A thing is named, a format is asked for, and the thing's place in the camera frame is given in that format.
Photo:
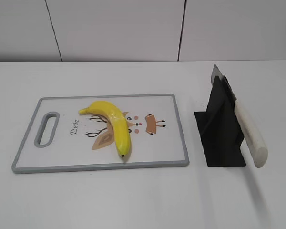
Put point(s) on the white-handled kitchen knife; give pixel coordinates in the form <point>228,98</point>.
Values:
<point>252,135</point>

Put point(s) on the yellow plastic banana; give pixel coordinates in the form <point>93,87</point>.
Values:
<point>117,120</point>

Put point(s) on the white grey-rimmed cutting board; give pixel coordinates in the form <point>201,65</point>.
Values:
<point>59,139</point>

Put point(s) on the black knife stand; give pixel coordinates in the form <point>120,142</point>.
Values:
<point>219,129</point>

